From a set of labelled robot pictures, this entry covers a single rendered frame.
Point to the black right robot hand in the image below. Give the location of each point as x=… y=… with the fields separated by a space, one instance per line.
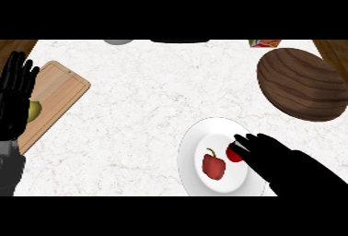
x=289 y=169

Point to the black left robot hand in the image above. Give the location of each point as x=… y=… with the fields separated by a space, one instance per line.
x=14 y=92

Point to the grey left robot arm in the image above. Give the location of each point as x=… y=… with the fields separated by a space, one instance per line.
x=9 y=166

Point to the white plate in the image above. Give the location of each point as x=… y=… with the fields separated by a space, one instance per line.
x=217 y=184

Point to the dark wooden bowl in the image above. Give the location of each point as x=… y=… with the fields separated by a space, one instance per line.
x=303 y=84

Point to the yellow-green pear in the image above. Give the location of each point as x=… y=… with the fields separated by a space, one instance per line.
x=34 y=111

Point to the pale wooden cutting board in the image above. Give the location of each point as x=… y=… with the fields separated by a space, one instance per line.
x=56 y=95

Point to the brown wooden panel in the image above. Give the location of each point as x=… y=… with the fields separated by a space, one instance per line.
x=14 y=49

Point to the red bell pepper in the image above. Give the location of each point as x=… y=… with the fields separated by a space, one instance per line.
x=214 y=166

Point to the grey round object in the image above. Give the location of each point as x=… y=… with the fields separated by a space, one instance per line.
x=118 y=41

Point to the black appliance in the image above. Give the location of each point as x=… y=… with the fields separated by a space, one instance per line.
x=180 y=41

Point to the red and yellow box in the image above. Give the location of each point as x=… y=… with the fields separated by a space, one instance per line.
x=264 y=43

